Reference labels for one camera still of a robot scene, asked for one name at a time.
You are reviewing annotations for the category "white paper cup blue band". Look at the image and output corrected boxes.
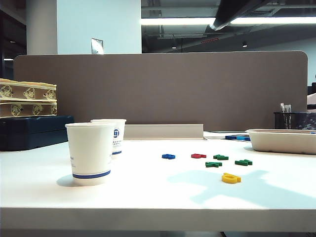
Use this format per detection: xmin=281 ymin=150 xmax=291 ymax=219
xmin=90 ymin=118 xmax=127 ymax=156
xmin=65 ymin=122 xmax=114 ymax=187

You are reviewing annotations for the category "yellow magnet letter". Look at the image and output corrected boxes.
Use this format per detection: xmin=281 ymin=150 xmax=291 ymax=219
xmin=221 ymin=172 xmax=242 ymax=184

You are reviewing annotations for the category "brown fabric desk partition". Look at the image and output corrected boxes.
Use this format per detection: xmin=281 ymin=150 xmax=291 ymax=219
xmin=13 ymin=50 xmax=309 ymax=132

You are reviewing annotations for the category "blue flat object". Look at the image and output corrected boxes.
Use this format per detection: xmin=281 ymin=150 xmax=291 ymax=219
xmin=203 ymin=131 xmax=252 ymax=142

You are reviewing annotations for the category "long ceiling light strip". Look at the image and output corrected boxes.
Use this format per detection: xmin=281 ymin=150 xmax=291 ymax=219
xmin=141 ymin=16 xmax=316 ymax=26

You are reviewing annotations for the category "black mesh pen holder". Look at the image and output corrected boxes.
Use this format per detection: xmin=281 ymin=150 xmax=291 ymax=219
xmin=273 ymin=111 xmax=294 ymax=130

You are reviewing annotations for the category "beige oval pulp tray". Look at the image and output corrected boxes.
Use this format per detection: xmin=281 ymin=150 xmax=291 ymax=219
xmin=246 ymin=128 xmax=316 ymax=156

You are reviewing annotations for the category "dark blue plastic case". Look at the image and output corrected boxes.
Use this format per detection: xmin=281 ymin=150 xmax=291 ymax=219
xmin=0 ymin=115 xmax=75 ymax=152

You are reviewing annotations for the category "person in pink shirt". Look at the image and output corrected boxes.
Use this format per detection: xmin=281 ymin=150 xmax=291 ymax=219
xmin=307 ymin=92 xmax=316 ymax=111

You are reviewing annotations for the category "beige cable tray lid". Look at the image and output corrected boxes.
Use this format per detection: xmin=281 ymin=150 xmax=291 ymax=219
xmin=123 ymin=123 xmax=205 ymax=140

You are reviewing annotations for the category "small wall sign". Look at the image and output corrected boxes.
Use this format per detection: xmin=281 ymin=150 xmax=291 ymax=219
xmin=90 ymin=38 xmax=104 ymax=55

